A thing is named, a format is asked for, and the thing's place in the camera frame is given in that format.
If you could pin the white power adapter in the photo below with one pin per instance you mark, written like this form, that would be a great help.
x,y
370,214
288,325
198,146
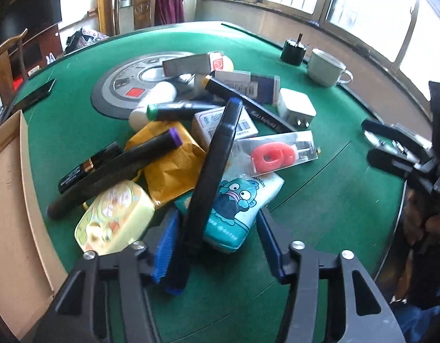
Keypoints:
x,y
295,108

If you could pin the black smartphone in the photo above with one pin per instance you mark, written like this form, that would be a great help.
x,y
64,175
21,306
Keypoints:
x,y
34,97

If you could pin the yellow-green cartoon tin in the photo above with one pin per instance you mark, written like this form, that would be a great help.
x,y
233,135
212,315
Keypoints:
x,y
116,218

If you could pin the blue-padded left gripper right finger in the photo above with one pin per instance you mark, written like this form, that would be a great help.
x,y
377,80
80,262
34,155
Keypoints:
x,y
275,244

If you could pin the white pill bottle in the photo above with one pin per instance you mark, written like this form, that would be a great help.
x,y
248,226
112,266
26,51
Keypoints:
x,y
162,92

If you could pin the pile of clothes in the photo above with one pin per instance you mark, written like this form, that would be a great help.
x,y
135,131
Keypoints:
x,y
83,37

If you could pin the wooden armchair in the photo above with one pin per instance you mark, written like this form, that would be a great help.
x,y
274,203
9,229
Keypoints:
x,y
7,91

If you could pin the blue cartoon tissue pack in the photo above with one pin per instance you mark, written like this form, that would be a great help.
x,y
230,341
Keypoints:
x,y
221,211

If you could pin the purple-capped black marker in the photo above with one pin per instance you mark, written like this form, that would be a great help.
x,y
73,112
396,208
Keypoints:
x,y
122,167

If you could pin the black gold lipstick tube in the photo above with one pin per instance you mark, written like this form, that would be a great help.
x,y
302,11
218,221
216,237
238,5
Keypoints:
x,y
88,166

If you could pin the black television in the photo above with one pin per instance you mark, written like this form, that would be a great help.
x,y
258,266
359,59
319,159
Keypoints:
x,y
33,15

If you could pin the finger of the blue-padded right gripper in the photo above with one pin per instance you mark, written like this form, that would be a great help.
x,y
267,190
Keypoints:
x,y
411,142
395,164

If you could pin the yellow foil snack bag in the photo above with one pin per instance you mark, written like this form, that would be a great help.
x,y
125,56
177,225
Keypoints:
x,y
175,173

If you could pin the wooden chair with maroon cloth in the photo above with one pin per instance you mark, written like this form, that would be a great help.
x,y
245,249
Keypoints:
x,y
143,14

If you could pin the white ceramic mug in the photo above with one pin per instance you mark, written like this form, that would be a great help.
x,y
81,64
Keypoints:
x,y
326,70

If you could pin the white medicine box purple label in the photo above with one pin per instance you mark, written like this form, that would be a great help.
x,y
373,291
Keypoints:
x,y
205,123

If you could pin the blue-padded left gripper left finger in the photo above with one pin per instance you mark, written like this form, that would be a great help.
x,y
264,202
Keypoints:
x,y
160,242

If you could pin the black cylindrical motor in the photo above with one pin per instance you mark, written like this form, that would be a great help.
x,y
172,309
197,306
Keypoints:
x,y
294,51

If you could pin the cardboard box tray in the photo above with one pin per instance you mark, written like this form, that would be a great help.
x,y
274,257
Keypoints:
x,y
31,273

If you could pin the grey box red end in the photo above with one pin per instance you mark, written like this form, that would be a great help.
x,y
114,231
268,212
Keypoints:
x,y
195,64

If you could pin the maroon cloth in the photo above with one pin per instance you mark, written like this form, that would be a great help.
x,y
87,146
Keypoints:
x,y
169,12

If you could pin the green-capped black marker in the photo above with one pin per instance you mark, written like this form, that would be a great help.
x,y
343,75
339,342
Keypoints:
x,y
173,111

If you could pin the round grey table centre panel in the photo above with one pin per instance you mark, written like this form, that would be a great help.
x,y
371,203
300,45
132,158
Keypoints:
x,y
120,89

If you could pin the white and blue medicine box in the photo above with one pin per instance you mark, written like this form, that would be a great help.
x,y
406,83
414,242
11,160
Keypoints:
x,y
260,88

